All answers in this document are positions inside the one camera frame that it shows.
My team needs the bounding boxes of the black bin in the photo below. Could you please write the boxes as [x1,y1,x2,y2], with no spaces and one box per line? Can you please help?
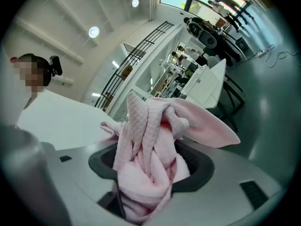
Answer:
[236,36,250,52]

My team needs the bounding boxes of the white shelf unit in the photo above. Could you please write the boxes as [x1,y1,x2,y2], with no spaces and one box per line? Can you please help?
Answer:
[112,24,189,117]

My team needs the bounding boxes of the person's face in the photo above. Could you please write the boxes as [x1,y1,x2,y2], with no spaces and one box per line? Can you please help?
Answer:
[14,55,51,93]

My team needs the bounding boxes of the black metal railing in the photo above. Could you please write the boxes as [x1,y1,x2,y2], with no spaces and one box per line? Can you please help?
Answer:
[94,20,175,108]

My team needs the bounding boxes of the black head camera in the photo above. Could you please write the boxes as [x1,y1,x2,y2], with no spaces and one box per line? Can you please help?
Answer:
[48,55,63,78]

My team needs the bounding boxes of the pink clothes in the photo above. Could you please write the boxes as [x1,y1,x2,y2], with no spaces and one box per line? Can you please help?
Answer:
[100,90,241,226]

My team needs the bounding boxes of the grey black machine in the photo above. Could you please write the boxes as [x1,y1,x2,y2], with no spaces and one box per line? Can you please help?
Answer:
[187,17,218,49]

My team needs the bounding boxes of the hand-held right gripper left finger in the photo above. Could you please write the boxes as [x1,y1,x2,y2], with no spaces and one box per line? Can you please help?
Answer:
[88,142,119,180]

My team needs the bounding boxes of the white floor cable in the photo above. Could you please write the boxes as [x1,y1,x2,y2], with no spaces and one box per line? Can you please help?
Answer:
[242,44,301,68]

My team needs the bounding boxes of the person in white shirt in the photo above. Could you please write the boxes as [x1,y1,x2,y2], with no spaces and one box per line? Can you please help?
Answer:
[17,89,132,152]

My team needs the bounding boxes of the white plastic laundry basket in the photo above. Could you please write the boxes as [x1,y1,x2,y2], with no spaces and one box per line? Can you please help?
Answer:
[180,65,222,105]

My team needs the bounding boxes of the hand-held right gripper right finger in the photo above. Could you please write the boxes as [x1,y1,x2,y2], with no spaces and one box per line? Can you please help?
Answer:
[171,139,216,193]

